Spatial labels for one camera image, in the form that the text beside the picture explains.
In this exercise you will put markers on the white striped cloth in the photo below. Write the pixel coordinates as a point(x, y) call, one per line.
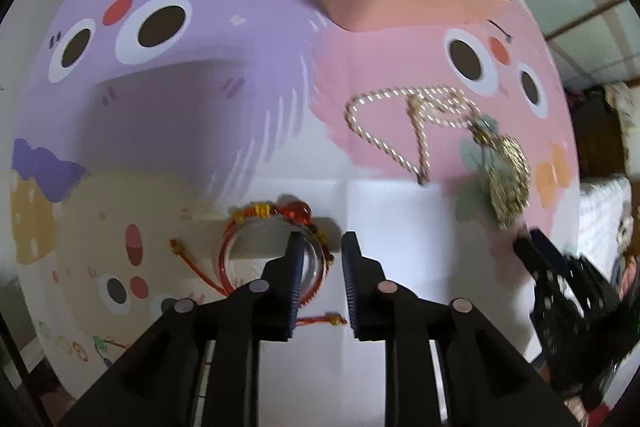
point(602, 217)

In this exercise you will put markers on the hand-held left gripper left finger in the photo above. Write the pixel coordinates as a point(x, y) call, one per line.
point(295, 287)

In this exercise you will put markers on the clear plastic bangle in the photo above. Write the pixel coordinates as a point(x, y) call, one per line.
point(316, 267)

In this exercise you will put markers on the cartoon printed tablecloth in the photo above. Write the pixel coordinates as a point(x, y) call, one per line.
point(200, 107)

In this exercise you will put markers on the light crumpled cloth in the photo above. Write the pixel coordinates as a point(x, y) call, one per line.
point(627, 107)

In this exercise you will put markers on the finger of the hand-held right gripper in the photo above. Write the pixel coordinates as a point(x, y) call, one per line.
point(542, 254)

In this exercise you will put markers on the gold leaf pendant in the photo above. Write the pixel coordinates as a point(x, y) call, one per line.
point(507, 177)

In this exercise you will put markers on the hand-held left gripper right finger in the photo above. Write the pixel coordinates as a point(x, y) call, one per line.
point(351, 287)

